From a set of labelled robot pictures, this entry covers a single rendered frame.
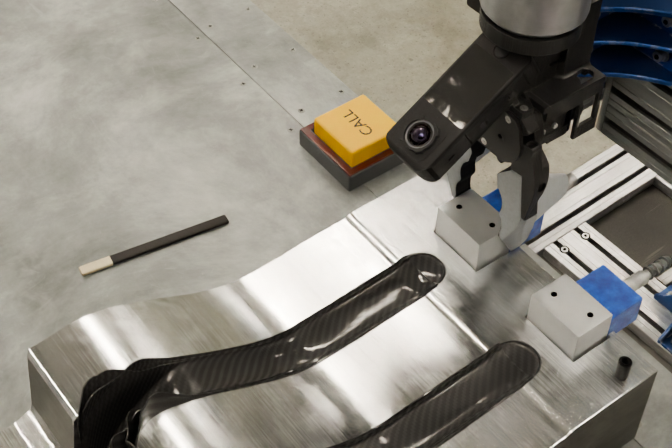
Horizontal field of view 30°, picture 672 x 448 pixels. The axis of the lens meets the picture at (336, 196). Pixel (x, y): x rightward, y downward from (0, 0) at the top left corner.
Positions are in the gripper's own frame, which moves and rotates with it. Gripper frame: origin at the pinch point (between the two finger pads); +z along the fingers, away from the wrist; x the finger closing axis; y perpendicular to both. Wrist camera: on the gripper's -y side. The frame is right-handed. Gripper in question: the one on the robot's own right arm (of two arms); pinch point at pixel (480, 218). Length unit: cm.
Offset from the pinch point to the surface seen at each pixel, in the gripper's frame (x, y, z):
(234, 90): 34.9, -0.7, 11.2
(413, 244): 2.5, -4.7, 2.2
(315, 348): -0.5, -16.6, 3.4
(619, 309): -12.7, 2.8, 0.8
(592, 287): -9.9, 2.7, 0.8
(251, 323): 3.7, -19.5, 2.4
